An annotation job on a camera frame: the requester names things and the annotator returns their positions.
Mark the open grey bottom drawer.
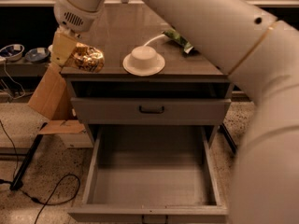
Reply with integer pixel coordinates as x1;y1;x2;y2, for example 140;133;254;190
68;125;227;224

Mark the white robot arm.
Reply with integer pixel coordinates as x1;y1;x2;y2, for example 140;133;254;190
142;0;299;224

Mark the crinkled orange snack bag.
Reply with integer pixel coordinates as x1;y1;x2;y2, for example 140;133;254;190
64;43;105;73

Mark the grey drawer cabinet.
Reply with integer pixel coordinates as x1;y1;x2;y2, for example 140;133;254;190
62;2;232;140

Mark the black stand leg left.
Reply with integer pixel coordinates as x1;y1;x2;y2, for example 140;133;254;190
9;133;43;191

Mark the blue bowl right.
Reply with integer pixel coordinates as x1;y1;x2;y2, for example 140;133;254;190
25;48;50;63

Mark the green chip bag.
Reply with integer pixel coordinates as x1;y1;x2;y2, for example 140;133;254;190
163;29;193;54

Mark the brown cardboard box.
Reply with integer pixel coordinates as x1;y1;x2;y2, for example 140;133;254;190
28;63;85;134

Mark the grey middle drawer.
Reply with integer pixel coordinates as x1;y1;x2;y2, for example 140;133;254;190
71;98;231;125

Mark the black floor cable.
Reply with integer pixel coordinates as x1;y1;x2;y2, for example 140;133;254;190
0;119;82;224

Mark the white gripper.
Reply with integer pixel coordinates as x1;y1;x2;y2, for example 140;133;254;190
50;0;103;66

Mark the upturned white bowl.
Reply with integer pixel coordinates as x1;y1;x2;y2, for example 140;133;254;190
122;46;165;77

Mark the black stand leg right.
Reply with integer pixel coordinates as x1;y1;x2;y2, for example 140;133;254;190
220;123;237;154

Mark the black stand leg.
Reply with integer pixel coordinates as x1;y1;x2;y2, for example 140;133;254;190
9;133;43;191
220;123;237;154

